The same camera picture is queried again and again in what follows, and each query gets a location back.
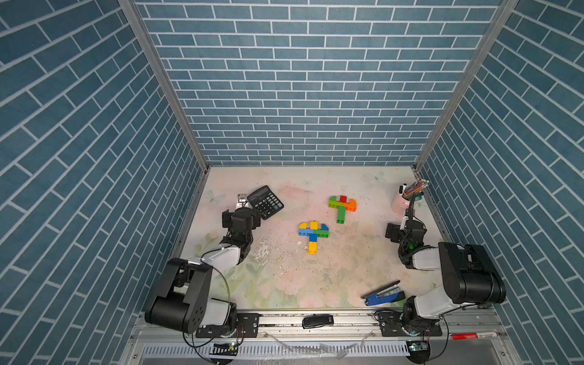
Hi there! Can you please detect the black corrugated cable hose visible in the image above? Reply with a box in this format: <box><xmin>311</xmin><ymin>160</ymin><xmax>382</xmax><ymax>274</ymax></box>
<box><xmin>407</xmin><ymin>193</ymin><xmax>423</xmax><ymax>224</ymax></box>

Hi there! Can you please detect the dark green long lego brick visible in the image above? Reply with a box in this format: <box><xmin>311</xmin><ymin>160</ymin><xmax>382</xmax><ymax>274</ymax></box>
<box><xmin>313</xmin><ymin>230</ymin><xmax>329</xmax><ymax>238</ymax></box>

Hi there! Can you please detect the lime long lego brick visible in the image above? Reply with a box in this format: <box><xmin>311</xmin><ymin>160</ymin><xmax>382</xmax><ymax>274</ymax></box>
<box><xmin>328</xmin><ymin>200</ymin><xmax>347</xmax><ymax>209</ymax></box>

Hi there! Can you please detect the pink pencil cup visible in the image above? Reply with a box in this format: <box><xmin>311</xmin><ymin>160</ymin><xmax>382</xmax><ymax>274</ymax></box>
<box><xmin>391</xmin><ymin>193</ymin><xmax>410</xmax><ymax>217</ymax></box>

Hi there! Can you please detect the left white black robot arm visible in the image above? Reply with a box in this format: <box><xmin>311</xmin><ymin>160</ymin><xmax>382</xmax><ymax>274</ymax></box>
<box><xmin>144</xmin><ymin>208</ymin><xmax>261</xmax><ymax>338</ymax></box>

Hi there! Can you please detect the light blue long lego brick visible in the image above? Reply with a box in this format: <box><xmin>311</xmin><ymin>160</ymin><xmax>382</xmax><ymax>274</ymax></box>
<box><xmin>298</xmin><ymin>229</ymin><xmax>314</xmax><ymax>237</ymax></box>

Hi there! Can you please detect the coloured pencils bundle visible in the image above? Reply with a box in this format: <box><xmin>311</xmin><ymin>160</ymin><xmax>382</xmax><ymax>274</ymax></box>
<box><xmin>401</xmin><ymin>179</ymin><xmax>430</xmax><ymax>200</ymax></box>

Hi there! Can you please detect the blue black stapler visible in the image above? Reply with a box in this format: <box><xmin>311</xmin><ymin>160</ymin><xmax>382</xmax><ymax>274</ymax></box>
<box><xmin>361</xmin><ymin>280</ymin><xmax>406</xmax><ymax>307</ymax></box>

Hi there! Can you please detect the red marker pen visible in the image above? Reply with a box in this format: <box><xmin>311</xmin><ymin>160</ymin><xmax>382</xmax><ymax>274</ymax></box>
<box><xmin>451</xmin><ymin>331</ymin><xmax>499</xmax><ymax>341</ymax></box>

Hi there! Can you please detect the orange long lego brick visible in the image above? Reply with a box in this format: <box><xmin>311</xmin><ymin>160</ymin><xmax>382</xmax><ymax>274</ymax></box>
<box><xmin>344</xmin><ymin>202</ymin><xmax>357</xmax><ymax>212</ymax></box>

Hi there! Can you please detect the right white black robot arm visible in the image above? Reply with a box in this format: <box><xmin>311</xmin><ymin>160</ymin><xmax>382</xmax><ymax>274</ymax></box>
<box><xmin>377</xmin><ymin>218</ymin><xmax>506</xmax><ymax>337</ymax></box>

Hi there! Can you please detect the black usb dongle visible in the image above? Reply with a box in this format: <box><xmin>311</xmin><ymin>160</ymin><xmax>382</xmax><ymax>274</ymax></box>
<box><xmin>302</xmin><ymin>314</ymin><xmax>334</xmax><ymax>329</ymax></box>

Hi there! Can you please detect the black desk calculator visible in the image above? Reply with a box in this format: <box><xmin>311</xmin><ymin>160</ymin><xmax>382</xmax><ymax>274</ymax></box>
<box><xmin>247</xmin><ymin>186</ymin><xmax>284</xmax><ymax>220</ymax></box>

